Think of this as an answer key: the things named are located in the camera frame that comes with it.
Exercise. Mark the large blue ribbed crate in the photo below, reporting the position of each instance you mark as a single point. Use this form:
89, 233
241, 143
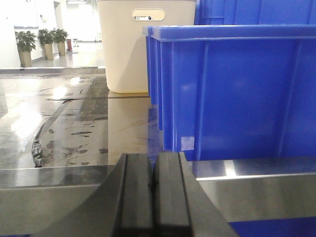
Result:
254, 12

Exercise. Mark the potted plant right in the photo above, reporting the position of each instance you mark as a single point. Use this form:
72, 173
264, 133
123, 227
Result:
59, 37

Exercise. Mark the beige plastic bin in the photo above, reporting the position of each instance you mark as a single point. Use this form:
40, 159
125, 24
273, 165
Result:
124, 44

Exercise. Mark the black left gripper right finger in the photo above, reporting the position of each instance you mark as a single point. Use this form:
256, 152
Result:
181, 206

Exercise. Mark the potted plant middle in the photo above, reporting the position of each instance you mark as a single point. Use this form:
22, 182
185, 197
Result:
45, 38

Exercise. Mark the blue target bin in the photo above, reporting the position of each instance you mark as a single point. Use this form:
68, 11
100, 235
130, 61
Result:
234, 91

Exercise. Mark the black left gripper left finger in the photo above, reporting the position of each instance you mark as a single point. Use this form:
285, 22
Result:
122, 206

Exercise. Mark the potted plant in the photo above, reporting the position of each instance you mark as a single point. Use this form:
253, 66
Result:
45, 38
59, 37
26, 42

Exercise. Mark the potted plant left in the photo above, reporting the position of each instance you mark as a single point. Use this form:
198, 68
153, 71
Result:
26, 42

